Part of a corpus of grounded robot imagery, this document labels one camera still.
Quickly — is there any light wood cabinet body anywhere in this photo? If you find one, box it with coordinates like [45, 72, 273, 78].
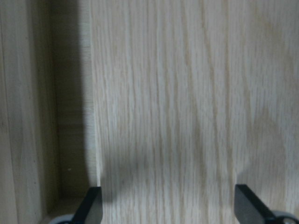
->
[0, 0, 96, 224]

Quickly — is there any light wood drawer front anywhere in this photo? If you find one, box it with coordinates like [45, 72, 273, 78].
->
[90, 0, 299, 224]

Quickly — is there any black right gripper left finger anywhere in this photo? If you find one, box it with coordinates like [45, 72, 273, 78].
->
[71, 187, 103, 224]

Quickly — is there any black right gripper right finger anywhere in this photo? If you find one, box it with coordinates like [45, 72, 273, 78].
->
[234, 184, 281, 224]

